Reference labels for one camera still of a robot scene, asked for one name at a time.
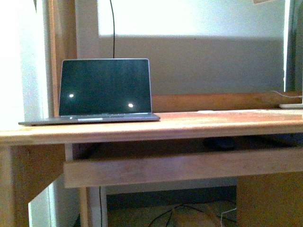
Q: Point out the grey computer mouse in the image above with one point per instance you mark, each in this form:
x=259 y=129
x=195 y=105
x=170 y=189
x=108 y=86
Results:
x=220 y=143

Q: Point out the wooden sliding keyboard tray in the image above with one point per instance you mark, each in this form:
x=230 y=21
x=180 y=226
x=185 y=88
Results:
x=128 y=163

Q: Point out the grey open laptop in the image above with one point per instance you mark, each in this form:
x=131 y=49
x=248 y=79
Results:
x=103 y=90

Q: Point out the wooden desk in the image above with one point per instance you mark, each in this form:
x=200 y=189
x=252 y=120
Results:
x=33 y=156

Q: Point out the white flat device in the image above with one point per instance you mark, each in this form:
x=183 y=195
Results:
x=291 y=106

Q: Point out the dark monitor edge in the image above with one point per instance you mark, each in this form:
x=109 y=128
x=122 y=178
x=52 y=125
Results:
x=294 y=45

